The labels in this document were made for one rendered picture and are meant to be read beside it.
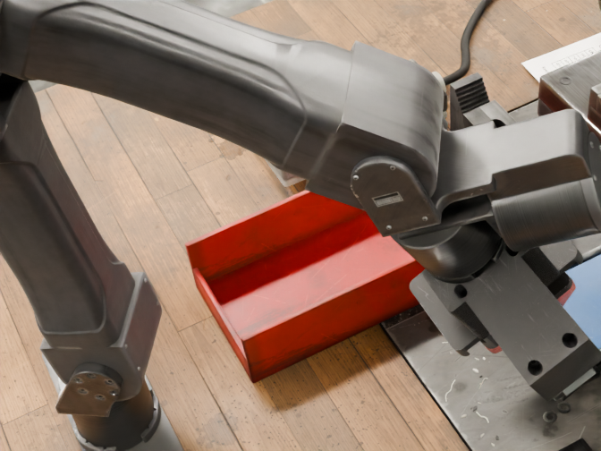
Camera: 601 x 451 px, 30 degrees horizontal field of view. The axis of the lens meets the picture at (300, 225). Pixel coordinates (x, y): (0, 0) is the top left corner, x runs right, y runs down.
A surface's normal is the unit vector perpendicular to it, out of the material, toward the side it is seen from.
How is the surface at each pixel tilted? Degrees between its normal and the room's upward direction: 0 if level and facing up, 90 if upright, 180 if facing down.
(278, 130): 82
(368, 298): 90
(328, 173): 90
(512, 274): 27
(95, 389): 90
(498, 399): 0
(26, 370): 0
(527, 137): 22
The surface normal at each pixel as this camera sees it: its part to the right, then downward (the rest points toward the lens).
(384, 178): -0.14, 0.74
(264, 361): 0.45, 0.63
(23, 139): 0.96, -0.05
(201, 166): -0.11, -0.66
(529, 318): -0.49, -0.40
